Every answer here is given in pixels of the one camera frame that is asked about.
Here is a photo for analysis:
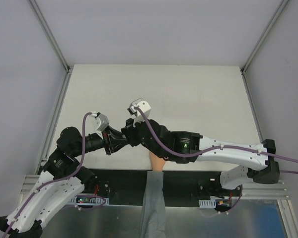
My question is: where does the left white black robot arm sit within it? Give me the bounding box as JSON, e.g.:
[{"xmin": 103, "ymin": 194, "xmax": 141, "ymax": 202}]
[{"xmin": 0, "ymin": 126, "xmax": 129, "ymax": 238}]

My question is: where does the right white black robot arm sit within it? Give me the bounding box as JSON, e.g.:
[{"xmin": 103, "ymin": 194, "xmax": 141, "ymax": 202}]
[{"xmin": 121, "ymin": 119, "xmax": 280, "ymax": 196}]

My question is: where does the grey sleeved forearm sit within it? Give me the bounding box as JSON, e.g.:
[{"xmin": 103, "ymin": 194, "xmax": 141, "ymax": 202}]
[{"xmin": 140, "ymin": 171, "xmax": 166, "ymax": 238}]

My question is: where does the mannequin hand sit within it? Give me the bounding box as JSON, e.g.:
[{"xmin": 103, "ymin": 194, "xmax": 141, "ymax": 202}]
[{"xmin": 149, "ymin": 152, "xmax": 166, "ymax": 172}]

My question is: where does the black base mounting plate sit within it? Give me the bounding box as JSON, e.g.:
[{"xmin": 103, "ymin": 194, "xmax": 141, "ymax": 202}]
[{"xmin": 37, "ymin": 167, "xmax": 276, "ymax": 206}]

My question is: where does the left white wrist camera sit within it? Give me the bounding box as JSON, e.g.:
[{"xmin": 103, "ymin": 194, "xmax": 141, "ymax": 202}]
[{"xmin": 90, "ymin": 112, "xmax": 109, "ymax": 139}]

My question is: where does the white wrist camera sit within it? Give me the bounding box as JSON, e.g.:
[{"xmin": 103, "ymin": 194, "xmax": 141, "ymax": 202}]
[
  {"xmin": 90, "ymin": 112, "xmax": 109, "ymax": 139},
  {"xmin": 127, "ymin": 98, "xmax": 151, "ymax": 124}
]

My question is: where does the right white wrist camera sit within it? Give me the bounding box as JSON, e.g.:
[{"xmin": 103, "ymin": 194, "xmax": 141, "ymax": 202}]
[{"xmin": 127, "ymin": 98, "xmax": 151, "ymax": 124}]

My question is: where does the left white cable duct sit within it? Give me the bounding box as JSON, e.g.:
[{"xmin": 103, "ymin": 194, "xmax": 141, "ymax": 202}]
[{"xmin": 67, "ymin": 195, "xmax": 109, "ymax": 206}]

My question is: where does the white cable duct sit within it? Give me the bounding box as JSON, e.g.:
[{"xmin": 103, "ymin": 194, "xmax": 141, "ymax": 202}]
[
  {"xmin": 199, "ymin": 199, "xmax": 217, "ymax": 209},
  {"xmin": 67, "ymin": 195, "xmax": 109, "ymax": 206}
]

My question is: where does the right white cable duct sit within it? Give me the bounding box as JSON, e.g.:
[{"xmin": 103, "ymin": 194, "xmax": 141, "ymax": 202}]
[{"xmin": 199, "ymin": 199, "xmax": 217, "ymax": 209}]

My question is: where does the left aluminium frame post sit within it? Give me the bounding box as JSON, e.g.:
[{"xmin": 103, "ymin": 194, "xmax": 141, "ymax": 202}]
[{"xmin": 27, "ymin": 0, "xmax": 71, "ymax": 73}]

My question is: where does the aluminium frame post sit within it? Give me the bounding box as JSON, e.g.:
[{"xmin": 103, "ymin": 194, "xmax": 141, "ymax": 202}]
[
  {"xmin": 27, "ymin": 0, "xmax": 71, "ymax": 73},
  {"xmin": 239, "ymin": 0, "xmax": 290, "ymax": 74}
]

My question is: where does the right aluminium frame post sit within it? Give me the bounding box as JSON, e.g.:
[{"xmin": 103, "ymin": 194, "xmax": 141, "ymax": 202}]
[{"xmin": 239, "ymin": 0, "xmax": 290, "ymax": 74}]

